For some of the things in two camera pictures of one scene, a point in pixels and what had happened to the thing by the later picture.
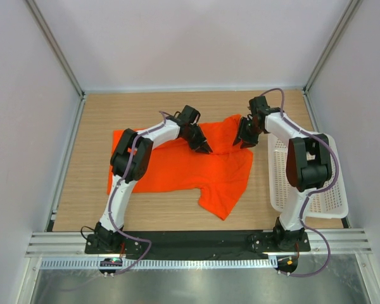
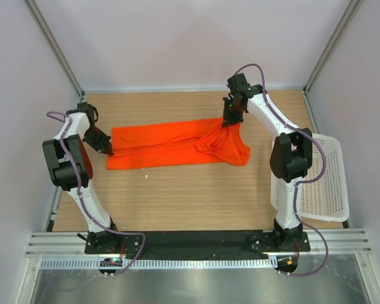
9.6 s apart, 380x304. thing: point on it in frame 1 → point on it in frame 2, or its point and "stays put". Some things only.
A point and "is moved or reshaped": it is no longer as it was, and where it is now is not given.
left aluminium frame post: (55, 46) stays put
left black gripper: (204, 139) → (103, 145)
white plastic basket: (330, 203) stays put
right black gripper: (248, 141) → (228, 119)
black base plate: (194, 243) stays put
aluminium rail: (341, 241) stays put
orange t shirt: (178, 166) is moved or reshaped
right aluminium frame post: (317, 71) stays put
